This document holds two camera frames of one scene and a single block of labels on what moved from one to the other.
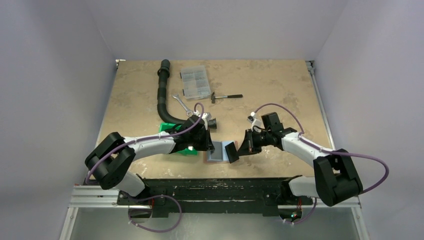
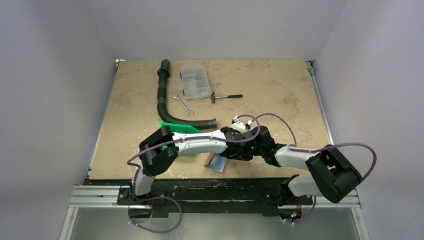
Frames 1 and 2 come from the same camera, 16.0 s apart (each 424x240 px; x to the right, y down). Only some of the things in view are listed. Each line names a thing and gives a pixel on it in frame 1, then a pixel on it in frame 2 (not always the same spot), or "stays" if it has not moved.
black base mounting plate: x=163 y=196 stays
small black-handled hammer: x=213 y=97 stays
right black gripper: x=250 y=142 -> x=257 y=144
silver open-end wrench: x=189 y=113 stays
